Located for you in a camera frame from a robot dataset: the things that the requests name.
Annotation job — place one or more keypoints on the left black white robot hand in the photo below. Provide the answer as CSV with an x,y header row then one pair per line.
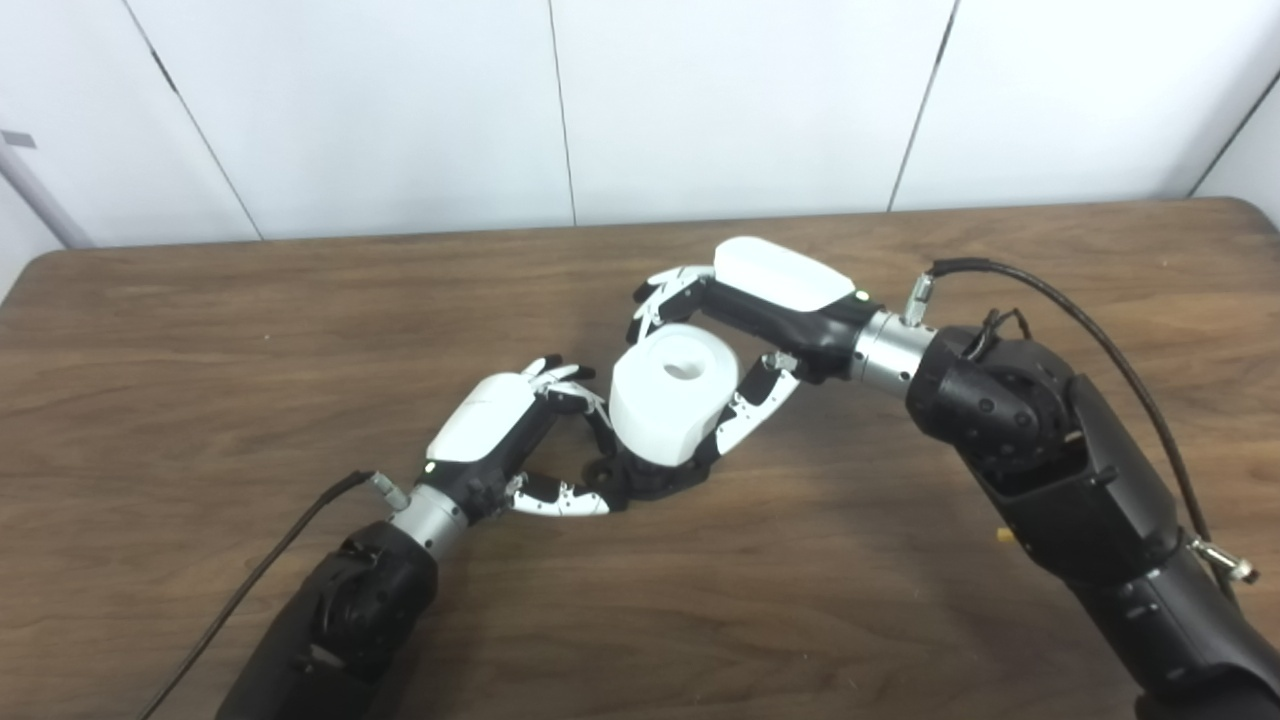
x,y
485,420

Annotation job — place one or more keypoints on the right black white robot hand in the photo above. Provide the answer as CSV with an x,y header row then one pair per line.
x,y
780,280

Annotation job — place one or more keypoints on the round white plastic piece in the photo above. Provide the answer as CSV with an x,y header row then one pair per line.
x,y
650,410

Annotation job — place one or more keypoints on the black plastic holder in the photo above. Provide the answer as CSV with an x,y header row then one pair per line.
x,y
650,482

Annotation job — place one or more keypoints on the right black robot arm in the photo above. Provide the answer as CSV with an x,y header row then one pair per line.
x,y
1060,470

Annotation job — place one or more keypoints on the small grey tape label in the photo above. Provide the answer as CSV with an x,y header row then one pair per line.
x,y
18,139

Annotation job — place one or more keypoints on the black wall panel hinge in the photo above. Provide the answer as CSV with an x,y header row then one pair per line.
x,y
163,72

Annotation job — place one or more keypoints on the grey wall corner post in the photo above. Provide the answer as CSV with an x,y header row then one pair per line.
x,y
45,205

